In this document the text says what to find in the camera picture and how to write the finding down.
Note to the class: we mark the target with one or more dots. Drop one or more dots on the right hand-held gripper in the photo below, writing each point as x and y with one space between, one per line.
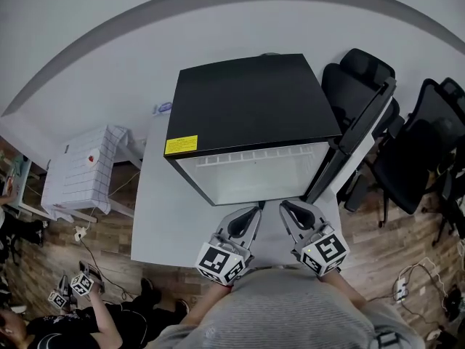
327 251

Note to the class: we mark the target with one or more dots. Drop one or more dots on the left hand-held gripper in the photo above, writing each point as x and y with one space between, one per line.
216 262

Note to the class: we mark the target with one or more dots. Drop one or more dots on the white wire fridge shelf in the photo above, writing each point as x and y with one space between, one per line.
254 153

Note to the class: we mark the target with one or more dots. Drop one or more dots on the person's right forearm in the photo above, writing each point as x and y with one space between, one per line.
345 287

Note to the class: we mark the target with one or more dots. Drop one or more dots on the person's left forearm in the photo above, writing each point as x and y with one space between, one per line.
207 302

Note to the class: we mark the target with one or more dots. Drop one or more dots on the black mini fridge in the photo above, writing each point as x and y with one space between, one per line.
250 104

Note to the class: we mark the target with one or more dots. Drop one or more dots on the person's grey knit sweater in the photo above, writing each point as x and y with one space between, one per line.
287 311

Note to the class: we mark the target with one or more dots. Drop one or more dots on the white power strip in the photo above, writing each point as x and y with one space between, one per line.
400 291

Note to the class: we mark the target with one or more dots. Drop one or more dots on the black mesh office chair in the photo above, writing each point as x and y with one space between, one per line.
410 165

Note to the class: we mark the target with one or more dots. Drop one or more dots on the small white table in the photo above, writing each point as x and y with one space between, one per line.
123 147

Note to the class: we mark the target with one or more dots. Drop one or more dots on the white blue wipes packet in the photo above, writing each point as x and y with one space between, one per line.
163 108

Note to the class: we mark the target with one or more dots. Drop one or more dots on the black padded office chair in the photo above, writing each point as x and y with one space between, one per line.
348 86

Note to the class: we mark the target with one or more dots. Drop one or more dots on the black swivel office chair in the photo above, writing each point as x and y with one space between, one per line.
450 202

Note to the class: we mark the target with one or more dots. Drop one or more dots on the white power adapter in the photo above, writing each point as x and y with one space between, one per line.
80 235

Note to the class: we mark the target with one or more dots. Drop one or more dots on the small red object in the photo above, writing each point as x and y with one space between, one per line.
92 159

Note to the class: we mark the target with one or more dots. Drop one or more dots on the white checked tablecloth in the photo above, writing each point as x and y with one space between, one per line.
80 180

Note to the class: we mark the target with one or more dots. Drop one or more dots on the black lumpy bag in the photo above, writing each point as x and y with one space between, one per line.
454 304

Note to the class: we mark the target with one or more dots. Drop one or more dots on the small teal table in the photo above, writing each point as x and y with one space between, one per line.
20 180

